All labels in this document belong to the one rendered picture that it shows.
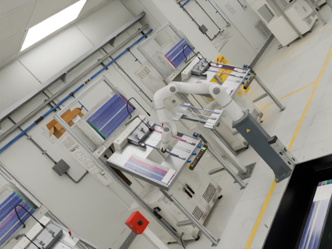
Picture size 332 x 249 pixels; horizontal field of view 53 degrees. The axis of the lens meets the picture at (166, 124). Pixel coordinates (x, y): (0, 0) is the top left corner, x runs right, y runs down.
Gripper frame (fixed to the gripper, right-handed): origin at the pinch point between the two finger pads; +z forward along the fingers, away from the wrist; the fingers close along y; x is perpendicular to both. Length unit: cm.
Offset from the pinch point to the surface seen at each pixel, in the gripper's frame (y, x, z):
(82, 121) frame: 27, -80, -19
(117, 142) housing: 16.6, -45.1, 0.1
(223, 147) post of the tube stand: -57, 46, 22
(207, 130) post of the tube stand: -56, 23, 7
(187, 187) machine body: 1, 33, 38
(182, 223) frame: 42, 48, 35
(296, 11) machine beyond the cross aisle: -464, 26, 34
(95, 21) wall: -209, -258, 42
